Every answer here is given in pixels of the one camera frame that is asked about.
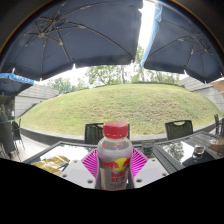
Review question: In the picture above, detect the grey-roofed building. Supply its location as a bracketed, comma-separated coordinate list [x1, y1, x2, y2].
[179, 75, 224, 113]
[14, 83, 60, 119]

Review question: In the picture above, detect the glass-topped wicker side table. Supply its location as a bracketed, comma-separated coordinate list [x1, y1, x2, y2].
[152, 130, 224, 174]

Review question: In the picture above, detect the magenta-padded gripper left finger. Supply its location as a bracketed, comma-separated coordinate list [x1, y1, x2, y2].
[59, 147, 101, 190]

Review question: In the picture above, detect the grey-green tube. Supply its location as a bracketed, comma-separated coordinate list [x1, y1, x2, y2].
[141, 139, 155, 158]

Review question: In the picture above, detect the navy umbrella with white lettering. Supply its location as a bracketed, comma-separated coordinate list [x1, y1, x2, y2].
[0, 72, 35, 98]

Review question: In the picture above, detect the clear red-capped drink bottle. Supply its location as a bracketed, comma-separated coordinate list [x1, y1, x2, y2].
[95, 120, 134, 192]

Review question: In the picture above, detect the dark wicker chair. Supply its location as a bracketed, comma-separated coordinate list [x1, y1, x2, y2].
[164, 119, 194, 141]
[84, 122, 131, 145]
[11, 118, 26, 150]
[0, 120, 16, 160]
[213, 113, 224, 138]

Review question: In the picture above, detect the navy umbrella with blue trim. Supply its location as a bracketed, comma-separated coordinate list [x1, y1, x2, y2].
[140, 1, 224, 84]

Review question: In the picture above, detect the large navy patio umbrella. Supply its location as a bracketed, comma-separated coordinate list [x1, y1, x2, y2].
[0, 0, 144, 81]

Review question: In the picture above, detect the person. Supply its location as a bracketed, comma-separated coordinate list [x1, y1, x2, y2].
[0, 103, 9, 124]

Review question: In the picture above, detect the yellow snack packet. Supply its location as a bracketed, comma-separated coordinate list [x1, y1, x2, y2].
[31, 154, 72, 176]

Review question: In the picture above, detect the small glass ashtray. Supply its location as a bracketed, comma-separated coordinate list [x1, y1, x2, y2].
[192, 143, 206, 160]

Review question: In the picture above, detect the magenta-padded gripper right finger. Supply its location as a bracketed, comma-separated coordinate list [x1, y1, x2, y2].
[128, 147, 170, 190]

